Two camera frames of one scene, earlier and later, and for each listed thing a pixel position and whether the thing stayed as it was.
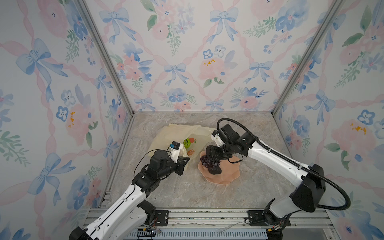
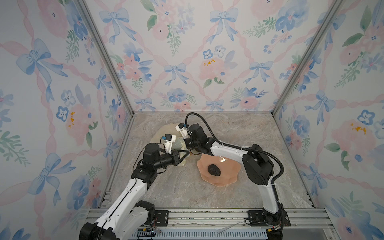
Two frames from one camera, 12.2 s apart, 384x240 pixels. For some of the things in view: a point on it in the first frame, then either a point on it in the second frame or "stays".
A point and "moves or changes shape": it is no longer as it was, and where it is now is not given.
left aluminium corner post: (85, 9) stays
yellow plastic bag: (194, 138) moves or changes shape
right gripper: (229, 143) → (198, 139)
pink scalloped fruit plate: (229, 171) stays
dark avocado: (215, 170) stays
